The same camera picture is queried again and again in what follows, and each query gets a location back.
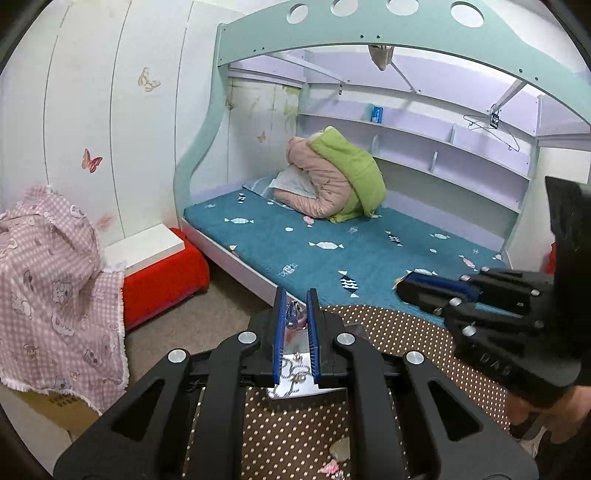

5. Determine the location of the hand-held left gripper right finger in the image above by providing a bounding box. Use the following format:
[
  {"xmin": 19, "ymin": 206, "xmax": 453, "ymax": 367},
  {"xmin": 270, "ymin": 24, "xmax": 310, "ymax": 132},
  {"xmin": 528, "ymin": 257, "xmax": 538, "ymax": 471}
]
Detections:
[{"xmin": 306, "ymin": 287, "xmax": 539, "ymax": 480}]

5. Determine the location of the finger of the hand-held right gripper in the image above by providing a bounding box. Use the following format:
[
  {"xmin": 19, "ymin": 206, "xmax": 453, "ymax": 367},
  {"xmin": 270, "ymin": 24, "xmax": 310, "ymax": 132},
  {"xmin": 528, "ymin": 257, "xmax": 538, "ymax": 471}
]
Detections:
[
  {"xmin": 396, "ymin": 268, "xmax": 557, "ymax": 319},
  {"xmin": 443, "ymin": 298, "xmax": 559, "ymax": 370}
]

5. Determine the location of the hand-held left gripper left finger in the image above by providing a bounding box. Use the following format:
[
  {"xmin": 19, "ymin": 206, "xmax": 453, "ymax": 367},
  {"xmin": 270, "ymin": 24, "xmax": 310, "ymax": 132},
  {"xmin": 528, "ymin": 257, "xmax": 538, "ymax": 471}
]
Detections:
[{"xmin": 53, "ymin": 286, "xmax": 289, "ymax": 480}]

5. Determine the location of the pearl chain necklace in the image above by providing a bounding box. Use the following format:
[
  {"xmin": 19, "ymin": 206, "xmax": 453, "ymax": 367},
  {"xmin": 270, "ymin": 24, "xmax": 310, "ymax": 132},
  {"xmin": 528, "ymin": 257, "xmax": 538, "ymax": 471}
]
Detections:
[{"xmin": 277, "ymin": 352, "xmax": 319, "ymax": 398}]

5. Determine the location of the person's right hand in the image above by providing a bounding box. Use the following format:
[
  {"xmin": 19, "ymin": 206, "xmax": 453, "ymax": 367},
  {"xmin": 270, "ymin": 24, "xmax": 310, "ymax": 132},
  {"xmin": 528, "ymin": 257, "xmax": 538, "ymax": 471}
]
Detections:
[{"xmin": 505, "ymin": 385, "xmax": 591, "ymax": 444}]

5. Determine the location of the brown polka-dot tablecloth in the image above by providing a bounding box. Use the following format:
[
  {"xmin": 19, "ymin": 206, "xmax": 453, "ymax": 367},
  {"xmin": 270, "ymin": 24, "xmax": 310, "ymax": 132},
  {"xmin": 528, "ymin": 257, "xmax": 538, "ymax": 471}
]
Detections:
[{"xmin": 185, "ymin": 302, "xmax": 513, "ymax": 480}]

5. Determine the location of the teal candy-print bed sheet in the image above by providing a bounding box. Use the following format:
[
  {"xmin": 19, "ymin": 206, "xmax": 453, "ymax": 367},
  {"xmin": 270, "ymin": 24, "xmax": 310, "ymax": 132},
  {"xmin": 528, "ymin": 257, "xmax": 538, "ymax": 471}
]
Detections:
[{"xmin": 184, "ymin": 191, "xmax": 513, "ymax": 315}]

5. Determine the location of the red stool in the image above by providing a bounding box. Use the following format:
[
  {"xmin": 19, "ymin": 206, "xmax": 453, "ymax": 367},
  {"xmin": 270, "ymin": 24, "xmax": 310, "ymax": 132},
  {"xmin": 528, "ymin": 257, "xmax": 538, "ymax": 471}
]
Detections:
[{"xmin": 121, "ymin": 227, "xmax": 211, "ymax": 330}]

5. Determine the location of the pink and green quilt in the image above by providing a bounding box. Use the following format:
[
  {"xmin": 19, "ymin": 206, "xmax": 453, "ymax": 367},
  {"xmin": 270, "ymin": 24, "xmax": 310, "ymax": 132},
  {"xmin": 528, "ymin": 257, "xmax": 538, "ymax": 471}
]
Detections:
[{"xmin": 274, "ymin": 127, "xmax": 386, "ymax": 224}]

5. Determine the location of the light blue pillow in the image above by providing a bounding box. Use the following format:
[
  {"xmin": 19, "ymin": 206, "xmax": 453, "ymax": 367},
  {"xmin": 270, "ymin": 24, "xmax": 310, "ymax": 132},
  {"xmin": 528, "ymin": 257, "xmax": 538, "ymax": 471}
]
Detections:
[{"xmin": 242, "ymin": 175, "xmax": 278, "ymax": 197}]

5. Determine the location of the white pillow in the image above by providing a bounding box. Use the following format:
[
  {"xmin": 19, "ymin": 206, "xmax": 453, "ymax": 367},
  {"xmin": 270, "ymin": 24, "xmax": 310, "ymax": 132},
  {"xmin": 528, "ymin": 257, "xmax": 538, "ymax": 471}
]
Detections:
[{"xmin": 268, "ymin": 165, "xmax": 319, "ymax": 201}]

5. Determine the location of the white board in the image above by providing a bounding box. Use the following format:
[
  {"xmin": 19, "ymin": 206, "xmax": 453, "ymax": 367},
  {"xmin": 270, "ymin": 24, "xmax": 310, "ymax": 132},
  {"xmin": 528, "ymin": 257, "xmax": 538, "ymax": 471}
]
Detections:
[{"xmin": 102, "ymin": 223, "xmax": 185, "ymax": 273}]

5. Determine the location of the green plant sticker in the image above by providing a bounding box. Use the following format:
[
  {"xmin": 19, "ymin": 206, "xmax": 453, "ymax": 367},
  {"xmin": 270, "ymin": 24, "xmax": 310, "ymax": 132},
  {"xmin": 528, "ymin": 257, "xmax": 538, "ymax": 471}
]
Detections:
[{"xmin": 281, "ymin": 85, "xmax": 301, "ymax": 134}]

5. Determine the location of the beige hanging cloth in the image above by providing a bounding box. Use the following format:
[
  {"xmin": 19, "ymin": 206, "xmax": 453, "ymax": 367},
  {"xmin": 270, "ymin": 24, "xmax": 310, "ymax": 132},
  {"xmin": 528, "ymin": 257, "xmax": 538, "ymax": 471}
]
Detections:
[{"xmin": 368, "ymin": 45, "xmax": 394, "ymax": 71}]

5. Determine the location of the pink checked cloth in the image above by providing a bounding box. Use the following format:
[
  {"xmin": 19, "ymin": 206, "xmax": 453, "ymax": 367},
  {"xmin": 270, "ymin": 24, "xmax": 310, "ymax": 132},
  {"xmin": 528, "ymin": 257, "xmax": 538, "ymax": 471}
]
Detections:
[{"xmin": 0, "ymin": 185, "xmax": 130, "ymax": 416}]

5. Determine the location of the cardboard box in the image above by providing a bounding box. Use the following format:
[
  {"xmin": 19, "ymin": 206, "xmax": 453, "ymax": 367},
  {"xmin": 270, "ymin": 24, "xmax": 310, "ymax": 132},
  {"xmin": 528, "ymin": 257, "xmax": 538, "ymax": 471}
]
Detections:
[{"xmin": 9, "ymin": 388, "xmax": 100, "ymax": 437}]

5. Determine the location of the tan butterfly sticker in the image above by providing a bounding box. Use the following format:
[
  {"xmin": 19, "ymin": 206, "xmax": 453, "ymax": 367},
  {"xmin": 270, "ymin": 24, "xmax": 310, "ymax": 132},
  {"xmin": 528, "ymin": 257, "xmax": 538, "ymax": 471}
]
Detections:
[{"xmin": 137, "ymin": 67, "xmax": 161, "ymax": 92}]

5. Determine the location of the white wardrobe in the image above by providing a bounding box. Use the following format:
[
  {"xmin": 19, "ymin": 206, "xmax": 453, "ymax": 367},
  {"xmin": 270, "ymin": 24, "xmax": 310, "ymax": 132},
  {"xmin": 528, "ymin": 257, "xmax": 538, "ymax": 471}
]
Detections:
[{"xmin": 0, "ymin": 0, "xmax": 241, "ymax": 259}]

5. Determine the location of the lilac wall shelf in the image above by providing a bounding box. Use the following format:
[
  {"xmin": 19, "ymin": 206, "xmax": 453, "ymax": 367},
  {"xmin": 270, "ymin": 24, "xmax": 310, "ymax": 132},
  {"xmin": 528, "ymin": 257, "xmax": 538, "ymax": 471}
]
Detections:
[{"xmin": 295, "ymin": 99, "xmax": 536, "ymax": 213}]

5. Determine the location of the wire clothes hanger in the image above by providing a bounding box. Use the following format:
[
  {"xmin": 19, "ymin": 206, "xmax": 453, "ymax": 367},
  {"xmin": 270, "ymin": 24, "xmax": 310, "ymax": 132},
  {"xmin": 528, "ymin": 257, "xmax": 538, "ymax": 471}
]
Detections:
[{"xmin": 464, "ymin": 111, "xmax": 520, "ymax": 152}]

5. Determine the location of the metal clothes rail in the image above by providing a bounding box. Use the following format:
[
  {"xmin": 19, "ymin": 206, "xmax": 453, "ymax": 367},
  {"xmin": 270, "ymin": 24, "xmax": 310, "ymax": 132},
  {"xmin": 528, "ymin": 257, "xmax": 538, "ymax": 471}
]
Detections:
[
  {"xmin": 492, "ymin": 78, "xmax": 527, "ymax": 114},
  {"xmin": 390, "ymin": 60, "xmax": 423, "ymax": 93}
]

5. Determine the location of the teal bunk bed frame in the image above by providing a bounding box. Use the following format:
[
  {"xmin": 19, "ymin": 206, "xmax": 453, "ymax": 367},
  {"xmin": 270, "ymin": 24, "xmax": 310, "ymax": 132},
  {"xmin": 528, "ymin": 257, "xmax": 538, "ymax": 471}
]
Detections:
[{"xmin": 173, "ymin": 0, "xmax": 591, "ymax": 305}]

